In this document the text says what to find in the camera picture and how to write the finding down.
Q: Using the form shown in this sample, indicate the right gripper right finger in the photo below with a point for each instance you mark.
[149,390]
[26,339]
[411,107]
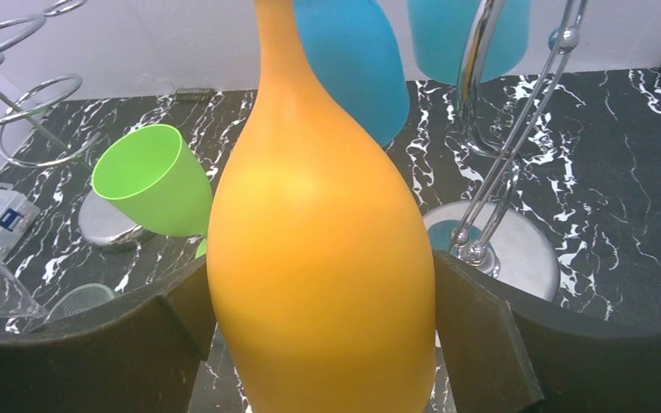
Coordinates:
[508,351]

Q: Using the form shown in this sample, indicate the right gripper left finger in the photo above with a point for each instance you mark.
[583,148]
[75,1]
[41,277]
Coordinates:
[139,352]

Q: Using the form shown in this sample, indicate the chrome glass rack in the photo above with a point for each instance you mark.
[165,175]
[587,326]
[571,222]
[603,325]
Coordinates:
[463,44]
[100,224]

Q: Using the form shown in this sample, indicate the orange plastic wine glass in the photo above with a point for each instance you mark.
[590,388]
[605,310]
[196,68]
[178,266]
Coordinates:
[319,266]

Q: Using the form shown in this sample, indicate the green plastic wine glass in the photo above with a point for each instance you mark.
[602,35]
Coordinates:
[152,176]

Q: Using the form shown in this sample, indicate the clear stemless glass centre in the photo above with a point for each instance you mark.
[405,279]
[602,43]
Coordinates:
[81,299]

